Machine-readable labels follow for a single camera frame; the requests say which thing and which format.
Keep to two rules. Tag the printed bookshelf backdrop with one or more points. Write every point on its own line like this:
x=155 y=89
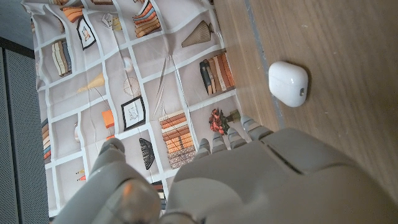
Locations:
x=155 y=77

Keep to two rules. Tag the white airpods case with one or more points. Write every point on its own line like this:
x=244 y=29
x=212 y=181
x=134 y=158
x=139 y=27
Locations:
x=287 y=84

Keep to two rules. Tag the perforated partition panel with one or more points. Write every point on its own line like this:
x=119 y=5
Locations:
x=21 y=140

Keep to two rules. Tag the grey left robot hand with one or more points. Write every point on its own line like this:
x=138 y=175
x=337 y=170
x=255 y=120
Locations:
x=248 y=186

